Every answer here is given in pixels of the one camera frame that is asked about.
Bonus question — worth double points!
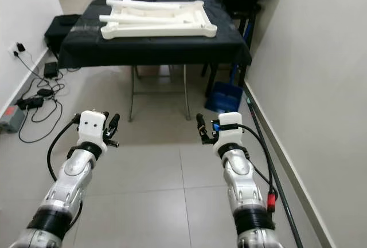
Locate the blue dustpan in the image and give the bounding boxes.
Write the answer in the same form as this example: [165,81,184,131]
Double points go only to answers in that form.
[205,65,244,114]

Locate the black tablecloth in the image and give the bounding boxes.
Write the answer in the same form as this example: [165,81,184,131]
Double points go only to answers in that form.
[58,0,253,69]

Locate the black square case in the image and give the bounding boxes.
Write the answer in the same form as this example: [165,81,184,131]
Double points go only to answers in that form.
[44,14,84,54]

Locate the white plastic table top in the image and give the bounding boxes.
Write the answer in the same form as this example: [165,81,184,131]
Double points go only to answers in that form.
[99,0,218,40]

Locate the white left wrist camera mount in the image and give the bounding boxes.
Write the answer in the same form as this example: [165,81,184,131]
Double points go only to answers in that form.
[77,110,108,144]

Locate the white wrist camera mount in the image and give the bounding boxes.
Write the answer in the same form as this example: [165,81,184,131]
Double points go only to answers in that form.
[77,110,108,144]
[215,112,244,147]

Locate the black floor cable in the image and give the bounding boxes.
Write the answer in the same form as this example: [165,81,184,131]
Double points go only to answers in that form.
[17,52,65,143]

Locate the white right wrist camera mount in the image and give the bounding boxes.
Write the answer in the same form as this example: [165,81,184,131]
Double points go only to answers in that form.
[215,112,244,147]

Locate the metal folding table frame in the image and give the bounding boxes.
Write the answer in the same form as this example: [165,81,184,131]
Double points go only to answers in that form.
[129,65,244,121]

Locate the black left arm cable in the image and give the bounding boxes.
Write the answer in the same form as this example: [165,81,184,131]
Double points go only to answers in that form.
[47,118,81,183]

